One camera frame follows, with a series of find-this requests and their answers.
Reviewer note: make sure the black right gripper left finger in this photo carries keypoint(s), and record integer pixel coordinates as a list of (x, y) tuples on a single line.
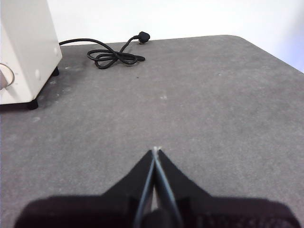
[(95, 211)]

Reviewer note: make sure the black oven foot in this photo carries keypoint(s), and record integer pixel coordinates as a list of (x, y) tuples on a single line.
[(55, 72), (32, 105)]

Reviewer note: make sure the beige oven knob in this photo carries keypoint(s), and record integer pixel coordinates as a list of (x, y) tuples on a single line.
[(6, 77)]

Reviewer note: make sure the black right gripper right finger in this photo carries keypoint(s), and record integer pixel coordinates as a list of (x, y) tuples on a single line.
[(213, 211)]

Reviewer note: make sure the cream toaster oven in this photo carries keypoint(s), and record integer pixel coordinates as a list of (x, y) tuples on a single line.
[(28, 47)]

